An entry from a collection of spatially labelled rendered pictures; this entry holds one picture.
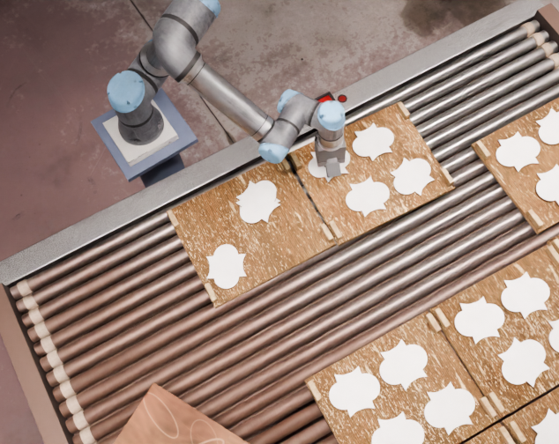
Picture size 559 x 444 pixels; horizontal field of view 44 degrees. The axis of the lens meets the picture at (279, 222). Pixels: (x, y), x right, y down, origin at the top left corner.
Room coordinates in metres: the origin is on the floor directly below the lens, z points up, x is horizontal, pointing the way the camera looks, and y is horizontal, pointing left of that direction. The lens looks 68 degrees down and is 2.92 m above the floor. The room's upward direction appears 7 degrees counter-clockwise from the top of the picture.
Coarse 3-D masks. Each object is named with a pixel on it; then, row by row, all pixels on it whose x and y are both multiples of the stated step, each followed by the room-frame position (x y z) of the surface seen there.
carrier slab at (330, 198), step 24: (360, 120) 1.12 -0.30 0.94; (384, 120) 1.11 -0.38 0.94; (408, 120) 1.10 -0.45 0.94; (312, 144) 1.05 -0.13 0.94; (408, 144) 1.01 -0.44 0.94; (360, 168) 0.95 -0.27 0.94; (384, 168) 0.94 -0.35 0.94; (432, 168) 0.92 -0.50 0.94; (312, 192) 0.89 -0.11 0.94; (336, 192) 0.88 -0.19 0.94; (432, 192) 0.84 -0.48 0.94; (336, 216) 0.80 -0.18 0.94; (360, 216) 0.79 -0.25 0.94; (384, 216) 0.78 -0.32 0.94; (336, 240) 0.72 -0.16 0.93
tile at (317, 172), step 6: (312, 156) 1.01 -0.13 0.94; (348, 156) 0.99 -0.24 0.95; (312, 162) 0.98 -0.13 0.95; (348, 162) 0.97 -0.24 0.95; (312, 168) 0.96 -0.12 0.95; (318, 168) 0.96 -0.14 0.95; (324, 168) 0.96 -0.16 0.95; (342, 168) 0.95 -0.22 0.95; (312, 174) 0.94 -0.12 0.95; (318, 174) 0.94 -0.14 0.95; (324, 174) 0.94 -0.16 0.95; (330, 180) 0.92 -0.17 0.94
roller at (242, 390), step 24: (504, 240) 0.66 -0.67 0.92; (456, 264) 0.60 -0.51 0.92; (408, 288) 0.55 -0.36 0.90; (432, 288) 0.54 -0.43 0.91; (384, 312) 0.49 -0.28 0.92; (336, 336) 0.43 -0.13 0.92; (288, 360) 0.38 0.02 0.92; (240, 384) 0.33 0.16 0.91; (264, 384) 0.32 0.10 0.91; (216, 408) 0.27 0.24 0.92
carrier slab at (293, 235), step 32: (224, 192) 0.92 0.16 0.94; (288, 192) 0.90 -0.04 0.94; (192, 224) 0.83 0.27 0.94; (224, 224) 0.81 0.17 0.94; (256, 224) 0.80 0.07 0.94; (288, 224) 0.79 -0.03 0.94; (320, 224) 0.78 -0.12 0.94; (192, 256) 0.72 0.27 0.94; (256, 256) 0.70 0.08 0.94; (288, 256) 0.68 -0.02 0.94
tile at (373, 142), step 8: (376, 128) 1.08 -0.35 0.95; (384, 128) 1.08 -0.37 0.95; (360, 136) 1.06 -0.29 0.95; (368, 136) 1.05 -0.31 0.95; (376, 136) 1.05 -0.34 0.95; (384, 136) 1.05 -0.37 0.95; (392, 136) 1.04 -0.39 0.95; (360, 144) 1.03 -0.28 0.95; (368, 144) 1.02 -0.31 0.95; (376, 144) 1.02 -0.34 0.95; (384, 144) 1.02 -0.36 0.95; (360, 152) 1.00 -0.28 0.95; (368, 152) 1.00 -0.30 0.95; (376, 152) 0.99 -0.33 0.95; (384, 152) 0.99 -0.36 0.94
